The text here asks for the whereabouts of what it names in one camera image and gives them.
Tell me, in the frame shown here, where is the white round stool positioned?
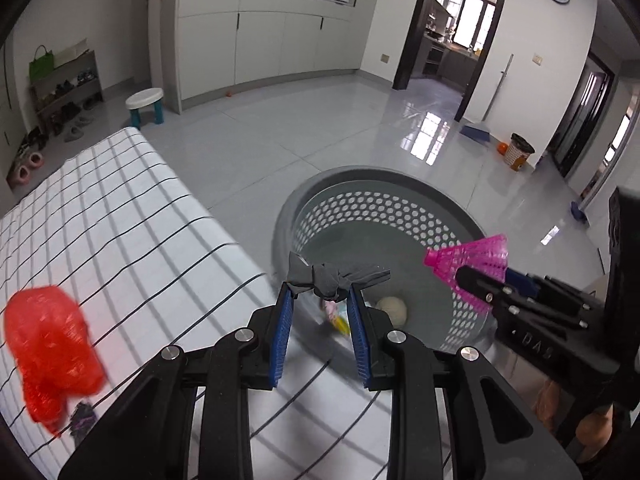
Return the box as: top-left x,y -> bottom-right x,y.
125,87 -> 166,128

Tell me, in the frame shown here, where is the red plastic bag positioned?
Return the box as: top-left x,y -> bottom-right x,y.
5,285 -> 106,437

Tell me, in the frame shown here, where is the pair of grey slippers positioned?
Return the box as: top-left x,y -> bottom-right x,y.
64,115 -> 96,142

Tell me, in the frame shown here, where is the grey shoe rack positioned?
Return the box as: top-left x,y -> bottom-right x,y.
29,50 -> 105,137

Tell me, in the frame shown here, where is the beige fluffy ball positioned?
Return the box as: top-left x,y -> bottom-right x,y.
376,296 -> 410,331

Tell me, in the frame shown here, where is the white sideboard cabinet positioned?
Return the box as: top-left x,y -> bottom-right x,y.
160,0 -> 374,116

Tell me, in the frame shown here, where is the pink plastic shuttlecock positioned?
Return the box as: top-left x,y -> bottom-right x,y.
423,234 -> 510,317

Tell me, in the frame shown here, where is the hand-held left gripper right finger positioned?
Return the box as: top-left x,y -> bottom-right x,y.
347,285 -> 583,480

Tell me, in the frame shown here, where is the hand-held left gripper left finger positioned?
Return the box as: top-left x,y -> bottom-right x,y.
57,281 -> 296,480

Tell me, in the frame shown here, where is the purple crumpled wrapper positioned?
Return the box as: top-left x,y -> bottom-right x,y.
70,402 -> 96,444

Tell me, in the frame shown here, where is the grey cloth bow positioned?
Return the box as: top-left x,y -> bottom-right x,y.
286,251 -> 392,304

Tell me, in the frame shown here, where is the blue dustpan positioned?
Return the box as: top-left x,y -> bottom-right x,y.
460,121 -> 492,144

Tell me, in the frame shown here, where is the grey perforated basket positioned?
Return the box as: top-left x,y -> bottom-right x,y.
272,165 -> 497,362

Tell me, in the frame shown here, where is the person's right hand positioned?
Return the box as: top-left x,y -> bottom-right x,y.
536,377 -> 616,462

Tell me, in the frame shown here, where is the green handbag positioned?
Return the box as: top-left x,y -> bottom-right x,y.
28,45 -> 55,81

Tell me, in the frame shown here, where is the white cardboard box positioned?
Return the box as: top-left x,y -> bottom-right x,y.
52,42 -> 92,69

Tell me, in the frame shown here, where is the white broom handle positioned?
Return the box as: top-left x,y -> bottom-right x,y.
482,53 -> 515,124

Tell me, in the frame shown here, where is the woven waste bin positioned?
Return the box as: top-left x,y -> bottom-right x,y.
505,133 -> 536,171

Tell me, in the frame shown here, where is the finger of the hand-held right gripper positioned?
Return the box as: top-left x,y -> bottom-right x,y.
505,268 -> 607,313
456,265 -> 590,332

